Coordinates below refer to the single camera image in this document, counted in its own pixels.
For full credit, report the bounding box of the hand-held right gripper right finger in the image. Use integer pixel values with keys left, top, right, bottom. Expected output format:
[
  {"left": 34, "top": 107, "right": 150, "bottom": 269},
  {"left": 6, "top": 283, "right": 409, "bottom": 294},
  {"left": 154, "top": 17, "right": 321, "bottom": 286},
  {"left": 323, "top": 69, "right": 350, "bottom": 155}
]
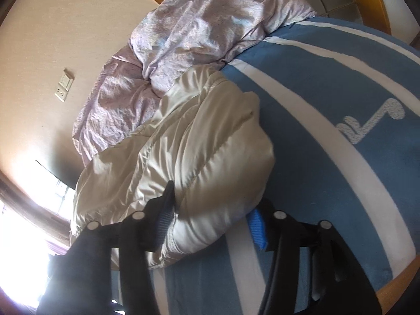
[{"left": 246, "top": 198, "right": 383, "bottom": 315}]

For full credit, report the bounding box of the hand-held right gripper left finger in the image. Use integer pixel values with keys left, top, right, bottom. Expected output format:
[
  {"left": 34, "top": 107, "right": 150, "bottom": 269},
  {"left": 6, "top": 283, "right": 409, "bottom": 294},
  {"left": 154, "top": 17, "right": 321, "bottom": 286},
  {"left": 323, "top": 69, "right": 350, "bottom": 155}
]
[{"left": 36, "top": 180, "right": 178, "bottom": 315}]

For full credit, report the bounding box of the beige puffer jacket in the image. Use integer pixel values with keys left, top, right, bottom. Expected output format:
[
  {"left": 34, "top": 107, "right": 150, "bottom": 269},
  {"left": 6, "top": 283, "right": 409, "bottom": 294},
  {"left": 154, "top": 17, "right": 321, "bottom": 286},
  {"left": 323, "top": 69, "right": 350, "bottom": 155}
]
[{"left": 70, "top": 63, "right": 275, "bottom": 270}]

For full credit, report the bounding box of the bed with blue striped sheet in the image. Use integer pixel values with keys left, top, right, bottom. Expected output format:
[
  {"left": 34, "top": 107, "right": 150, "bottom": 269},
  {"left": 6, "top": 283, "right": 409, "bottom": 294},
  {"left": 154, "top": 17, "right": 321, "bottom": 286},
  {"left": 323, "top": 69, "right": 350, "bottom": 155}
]
[{"left": 112, "top": 17, "right": 420, "bottom": 315}]

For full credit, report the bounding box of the lilac crumpled duvet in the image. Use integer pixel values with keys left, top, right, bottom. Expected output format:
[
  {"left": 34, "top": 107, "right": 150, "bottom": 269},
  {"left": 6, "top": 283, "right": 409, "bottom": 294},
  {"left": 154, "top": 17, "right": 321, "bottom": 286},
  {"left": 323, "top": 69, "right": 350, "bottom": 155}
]
[{"left": 71, "top": 0, "right": 318, "bottom": 165}]

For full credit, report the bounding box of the white wall light switch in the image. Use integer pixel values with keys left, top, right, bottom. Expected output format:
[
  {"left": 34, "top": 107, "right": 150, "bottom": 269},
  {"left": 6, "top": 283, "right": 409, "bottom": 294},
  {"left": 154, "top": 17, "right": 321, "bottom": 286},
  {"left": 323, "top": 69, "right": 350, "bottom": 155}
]
[{"left": 59, "top": 69, "right": 75, "bottom": 91}]

